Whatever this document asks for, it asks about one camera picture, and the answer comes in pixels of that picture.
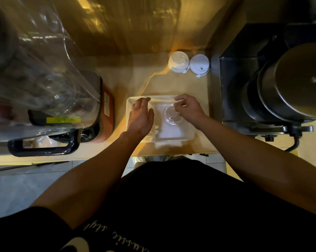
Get black lever handle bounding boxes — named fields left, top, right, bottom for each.
left=284, top=136, right=301, bottom=153

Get tall stack of white lids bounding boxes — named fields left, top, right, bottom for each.
left=143, top=123, right=160, bottom=142

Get steel pot machine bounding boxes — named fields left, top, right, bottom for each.
left=220, top=23, right=316, bottom=137

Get person's left forearm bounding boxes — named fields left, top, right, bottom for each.
left=30, top=131, right=145, bottom=230

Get clear dome lid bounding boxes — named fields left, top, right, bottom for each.
left=164, top=103, right=185, bottom=126

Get clear plastic bag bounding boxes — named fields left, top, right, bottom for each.
left=24, top=135, right=58, bottom=149

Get blender with clear cover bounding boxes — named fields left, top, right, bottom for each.
left=0, top=0, right=101, bottom=142

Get person's grey trousers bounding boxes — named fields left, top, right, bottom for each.
left=133, top=154, right=190, bottom=170

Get steel round pot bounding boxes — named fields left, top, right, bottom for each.
left=241, top=42, right=316, bottom=124

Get person's right hand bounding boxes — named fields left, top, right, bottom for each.
left=173, top=93, right=208, bottom=129

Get white plastic tray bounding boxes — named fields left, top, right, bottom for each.
left=126, top=95, right=196, bottom=143

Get person's right forearm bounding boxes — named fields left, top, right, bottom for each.
left=197, top=117, right=316, bottom=219

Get black cover handle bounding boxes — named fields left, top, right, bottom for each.
left=7, top=129, right=82, bottom=157

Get person's left hand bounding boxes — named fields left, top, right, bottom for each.
left=126, top=97, right=155, bottom=141

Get person's black shirt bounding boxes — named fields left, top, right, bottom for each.
left=0, top=159, right=316, bottom=252

